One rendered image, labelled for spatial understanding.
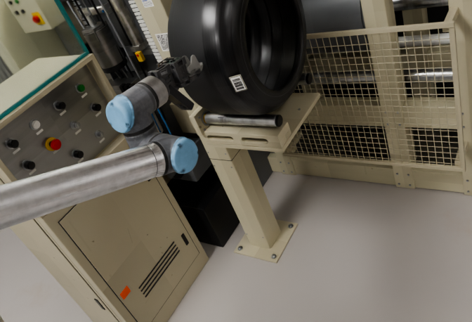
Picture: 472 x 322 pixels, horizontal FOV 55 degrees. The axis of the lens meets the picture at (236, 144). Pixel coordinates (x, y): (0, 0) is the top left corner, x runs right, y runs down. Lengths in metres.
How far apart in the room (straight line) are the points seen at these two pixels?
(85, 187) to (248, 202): 1.29
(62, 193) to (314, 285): 1.49
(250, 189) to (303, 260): 0.45
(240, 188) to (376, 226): 0.72
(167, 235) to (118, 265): 0.30
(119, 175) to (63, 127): 0.85
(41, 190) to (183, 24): 0.75
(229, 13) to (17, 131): 0.86
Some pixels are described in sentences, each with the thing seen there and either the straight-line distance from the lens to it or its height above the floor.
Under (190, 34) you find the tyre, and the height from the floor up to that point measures 1.31.
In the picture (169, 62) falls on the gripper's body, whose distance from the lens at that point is 1.36.
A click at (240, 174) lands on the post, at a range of 2.11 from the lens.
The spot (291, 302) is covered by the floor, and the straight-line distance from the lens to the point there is 2.22.
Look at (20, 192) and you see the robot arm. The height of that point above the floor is 1.36.
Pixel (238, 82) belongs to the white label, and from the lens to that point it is 1.46.
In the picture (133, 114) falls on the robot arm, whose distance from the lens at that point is 1.21.
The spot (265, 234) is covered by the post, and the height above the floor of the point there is 0.12.
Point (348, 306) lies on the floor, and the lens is 2.15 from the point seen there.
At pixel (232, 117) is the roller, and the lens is 1.74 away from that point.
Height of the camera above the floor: 1.77
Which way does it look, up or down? 33 degrees down
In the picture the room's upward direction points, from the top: 23 degrees counter-clockwise
